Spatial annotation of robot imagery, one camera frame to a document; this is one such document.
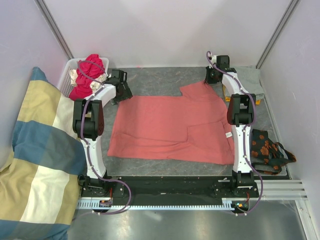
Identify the salmon pink t shirt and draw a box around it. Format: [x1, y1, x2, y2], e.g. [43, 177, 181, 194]
[107, 81, 235, 165]

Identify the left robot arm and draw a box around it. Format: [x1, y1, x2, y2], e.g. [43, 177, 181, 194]
[72, 69, 133, 198]

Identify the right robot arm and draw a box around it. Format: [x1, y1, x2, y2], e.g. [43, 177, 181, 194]
[204, 51, 259, 198]

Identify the cream t shirt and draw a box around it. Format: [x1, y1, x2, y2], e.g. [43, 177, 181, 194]
[69, 69, 107, 92]

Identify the magenta t shirt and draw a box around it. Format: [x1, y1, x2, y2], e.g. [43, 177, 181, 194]
[68, 53, 106, 101]

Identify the white plastic laundry basket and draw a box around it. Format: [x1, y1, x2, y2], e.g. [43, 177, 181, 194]
[57, 57, 109, 100]

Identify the floral dark bag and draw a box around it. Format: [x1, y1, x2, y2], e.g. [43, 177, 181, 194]
[250, 129, 297, 175]

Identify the blue yellow checked pillow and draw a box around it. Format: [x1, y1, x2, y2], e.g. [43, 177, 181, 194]
[0, 67, 86, 240]

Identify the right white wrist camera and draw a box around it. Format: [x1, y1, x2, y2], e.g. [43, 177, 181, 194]
[209, 55, 217, 63]

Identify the right aluminium frame post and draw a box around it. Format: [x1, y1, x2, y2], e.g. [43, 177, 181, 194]
[255, 0, 301, 69]

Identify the aluminium frame post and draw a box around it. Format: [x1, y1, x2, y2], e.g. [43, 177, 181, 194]
[34, 0, 74, 60]
[255, 0, 301, 69]

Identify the left aluminium frame post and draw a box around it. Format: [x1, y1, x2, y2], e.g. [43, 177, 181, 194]
[34, 0, 74, 60]

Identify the grey slotted cable duct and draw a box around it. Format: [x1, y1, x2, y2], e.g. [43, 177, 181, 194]
[75, 197, 249, 211]

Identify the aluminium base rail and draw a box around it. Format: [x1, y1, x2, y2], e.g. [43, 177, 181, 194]
[257, 179, 309, 201]

